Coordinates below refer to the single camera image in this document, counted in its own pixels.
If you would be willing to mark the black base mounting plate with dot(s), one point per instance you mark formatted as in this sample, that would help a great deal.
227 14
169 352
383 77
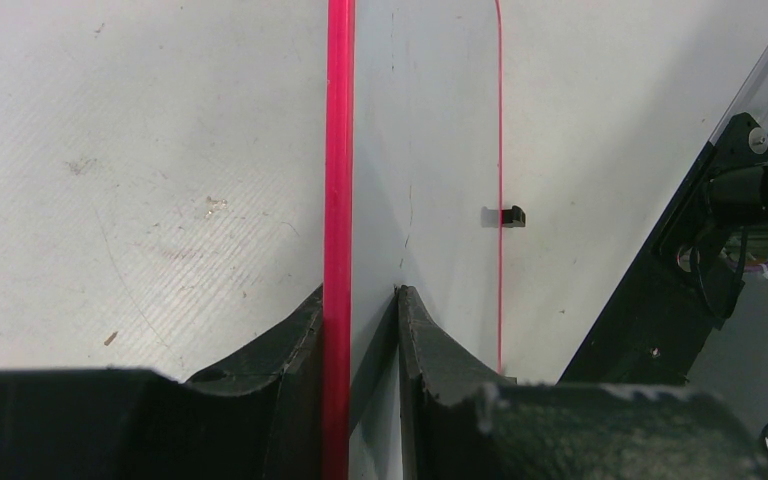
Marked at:
656 322

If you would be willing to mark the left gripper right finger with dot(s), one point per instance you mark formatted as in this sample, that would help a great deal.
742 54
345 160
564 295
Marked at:
441 388

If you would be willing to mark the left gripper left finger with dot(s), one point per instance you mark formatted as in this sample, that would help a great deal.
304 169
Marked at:
264 411

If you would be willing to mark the pink-framed whiteboard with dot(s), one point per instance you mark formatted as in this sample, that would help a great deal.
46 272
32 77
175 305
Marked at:
413 196

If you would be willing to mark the black whiteboard clip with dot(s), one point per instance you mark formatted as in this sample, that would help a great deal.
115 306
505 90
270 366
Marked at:
513 217

